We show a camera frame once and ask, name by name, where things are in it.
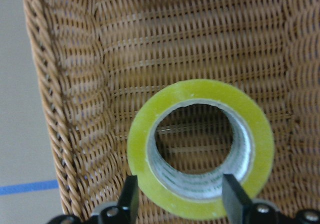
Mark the brown wicker basket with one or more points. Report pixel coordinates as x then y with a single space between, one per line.
99 61

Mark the yellow tape roll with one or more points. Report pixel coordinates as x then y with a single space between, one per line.
199 196

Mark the brown paper table cover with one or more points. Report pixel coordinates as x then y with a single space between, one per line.
25 153

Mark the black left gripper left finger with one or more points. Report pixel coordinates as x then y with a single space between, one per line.
128 202

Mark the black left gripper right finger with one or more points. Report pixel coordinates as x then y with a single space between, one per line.
236 202

